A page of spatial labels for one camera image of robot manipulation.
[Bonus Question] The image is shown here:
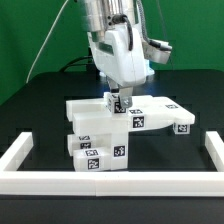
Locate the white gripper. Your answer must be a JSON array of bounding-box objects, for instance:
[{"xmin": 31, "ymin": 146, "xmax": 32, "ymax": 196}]
[{"xmin": 88, "ymin": 24, "xmax": 146, "ymax": 108}]

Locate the white tagged cube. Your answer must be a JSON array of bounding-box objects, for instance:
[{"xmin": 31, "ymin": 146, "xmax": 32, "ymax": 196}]
[
  {"xmin": 173, "ymin": 123, "xmax": 190, "ymax": 135},
  {"xmin": 104, "ymin": 92, "xmax": 127, "ymax": 115}
]

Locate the white chair back piece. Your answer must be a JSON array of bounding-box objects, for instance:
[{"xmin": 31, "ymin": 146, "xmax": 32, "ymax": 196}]
[{"xmin": 66, "ymin": 95, "xmax": 195, "ymax": 136}]

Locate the white chair seat piece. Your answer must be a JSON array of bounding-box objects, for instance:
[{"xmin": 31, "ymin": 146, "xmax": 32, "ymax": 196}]
[{"xmin": 100, "ymin": 133, "xmax": 128, "ymax": 170}]

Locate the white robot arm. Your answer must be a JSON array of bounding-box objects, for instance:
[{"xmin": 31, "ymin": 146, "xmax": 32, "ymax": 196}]
[{"xmin": 79, "ymin": 0, "xmax": 172, "ymax": 108}]

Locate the black cable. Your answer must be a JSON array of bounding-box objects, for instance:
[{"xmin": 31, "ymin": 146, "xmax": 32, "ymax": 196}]
[{"xmin": 59, "ymin": 54, "xmax": 98, "ymax": 73}]

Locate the white cable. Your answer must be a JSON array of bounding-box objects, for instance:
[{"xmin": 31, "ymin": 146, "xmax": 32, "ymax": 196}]
[{"xmin": 25, "ymin": 0, "xmax": 70, "ymax": 84}]

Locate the white U-shaped frame fence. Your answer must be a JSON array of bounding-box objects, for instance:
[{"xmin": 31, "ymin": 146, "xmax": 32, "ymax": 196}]
[{"xmin": 0, "ymin": 131, "xmax": 224, "ymax": 197}]

